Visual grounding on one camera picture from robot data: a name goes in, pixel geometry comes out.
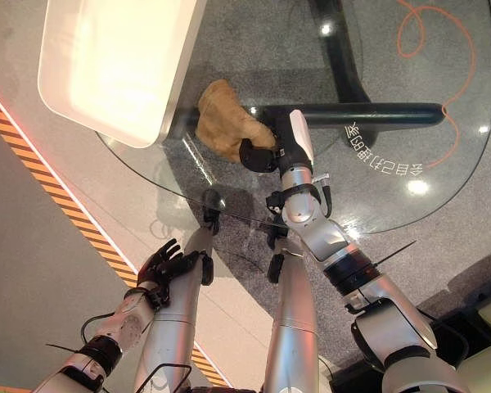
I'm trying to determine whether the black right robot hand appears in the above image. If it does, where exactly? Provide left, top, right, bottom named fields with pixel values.
left=239, top=108, right=316, bottom=174

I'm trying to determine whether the tan cloth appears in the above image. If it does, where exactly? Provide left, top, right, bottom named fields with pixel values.
left=194, top=79, right=277, bottom=163

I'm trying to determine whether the black table base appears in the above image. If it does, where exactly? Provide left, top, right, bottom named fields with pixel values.
left=193, top=0, right=445, bottom=149

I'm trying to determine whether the silver right robot leg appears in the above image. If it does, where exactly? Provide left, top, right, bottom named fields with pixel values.
left=260, top=216, right=322, bottom=393

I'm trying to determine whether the silver left robot leg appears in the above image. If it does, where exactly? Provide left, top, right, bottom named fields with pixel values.
left=131, top=188, right=227, bottom=393

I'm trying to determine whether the white plastic basket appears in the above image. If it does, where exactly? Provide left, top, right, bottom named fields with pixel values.
left=37, top=0, right=209, bottom=150

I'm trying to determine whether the silver robot leg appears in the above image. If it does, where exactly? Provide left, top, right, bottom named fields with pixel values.
left=131, top=188, right=227, bottom=393
left=260, top=216, right=322, bottom=393

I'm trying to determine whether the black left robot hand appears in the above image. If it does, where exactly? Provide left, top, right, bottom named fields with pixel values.
left=136, top=238, right=202, bottom=294

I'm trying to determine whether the cream furniture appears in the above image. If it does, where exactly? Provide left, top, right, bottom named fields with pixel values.
left=460, top=292, right=491, bottom=393

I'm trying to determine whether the orange cable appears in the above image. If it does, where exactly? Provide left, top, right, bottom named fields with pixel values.
left=395, top=0, right=480, bottom=169

